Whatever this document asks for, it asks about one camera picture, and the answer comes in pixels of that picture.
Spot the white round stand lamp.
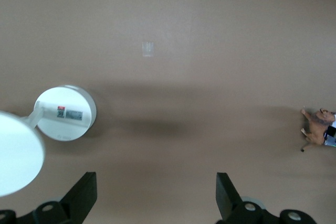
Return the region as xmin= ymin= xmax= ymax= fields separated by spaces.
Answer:
xmin=0 ymin=84 xmax=98 ymax=198

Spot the brown lion statue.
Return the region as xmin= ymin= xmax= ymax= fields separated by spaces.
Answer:
xmin=300 ymin=108 xmax=336 ymax=153

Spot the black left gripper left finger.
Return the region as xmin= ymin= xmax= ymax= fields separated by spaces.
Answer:
xmin=60 ymin=172 xmax=98 ymax=224

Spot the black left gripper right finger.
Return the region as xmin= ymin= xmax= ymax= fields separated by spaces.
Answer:
xmin=216 ymin=172 xmax=244 ymax=221

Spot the clear tape patch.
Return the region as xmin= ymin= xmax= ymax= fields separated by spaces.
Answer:
xmin=141 ymin=41 xmax=154 ymax=58

